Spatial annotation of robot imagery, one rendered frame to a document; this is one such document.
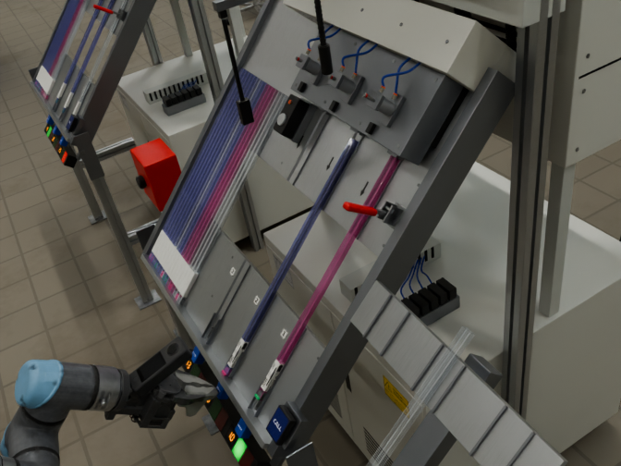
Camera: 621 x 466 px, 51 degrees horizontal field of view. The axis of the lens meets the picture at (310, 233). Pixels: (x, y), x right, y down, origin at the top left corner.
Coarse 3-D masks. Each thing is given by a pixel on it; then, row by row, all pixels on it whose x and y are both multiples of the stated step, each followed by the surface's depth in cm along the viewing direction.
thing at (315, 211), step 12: (348, 144) 112; (348, 156) 113; (336, 168) 113; (336, 180) 114; (324, 192) 114; (312, 216) 115; (300, 228) 117; (300, 240) 116; (288, 252) 118; (288, 264) 117; (276, 276) 118; (276, 288) 119; (264, 300) 119; (264, 312) 120; (252, 324) 120; (228, 372) 123
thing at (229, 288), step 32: (224, 256) 135; (192, 288) 140; (224, 288) 132; (256, 288) 124; (224, 320) 129; (288, 320) 115; (224, 352) 127; (256, 352) 119; (320, 352) 107; (256, 384) 117; (288, 384) 111; (256, 416) 115
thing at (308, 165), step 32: (288, 32) 137; (256, 64) 143; (288, 64) 134; (288, 96) 131; (320, 128) 121; (448, 128) 98; (288, 160) 126; (320, 160) 119; (352, 160) 112; (384, 160) 107; (320, 192) 117; (352, 192) 111; (384, 192) 105; (384, 224) 103
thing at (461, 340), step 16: (464, 336) 75; (448, 352) 76; (448, 368) 76; (432, 384) 76; (416, 400) 77; (400, 416) 78; (416, 416) 78; (400, 432) 78; (384, 448) 79; (368, 464) 80
